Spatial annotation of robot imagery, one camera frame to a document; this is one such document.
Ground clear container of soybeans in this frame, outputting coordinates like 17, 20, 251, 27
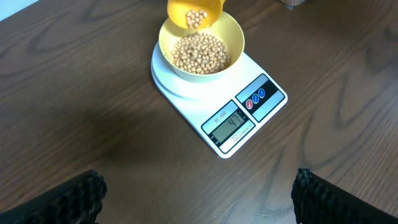
279, 0, 306, 7

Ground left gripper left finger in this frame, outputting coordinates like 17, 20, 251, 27
1, 169, 108, 224

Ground yellow measuring scoop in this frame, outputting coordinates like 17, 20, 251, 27
167, 0, 225, 29

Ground soybeans in yellow bowl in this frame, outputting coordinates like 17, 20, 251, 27
170, 32, 231, 75

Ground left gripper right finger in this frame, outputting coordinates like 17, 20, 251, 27
291, 168, 397, 224

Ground white digital kitchen scale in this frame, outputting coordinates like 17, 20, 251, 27
151, 45, 288, 159

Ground yellow plastic bowl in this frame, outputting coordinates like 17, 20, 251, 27
159, 12, 245, 83

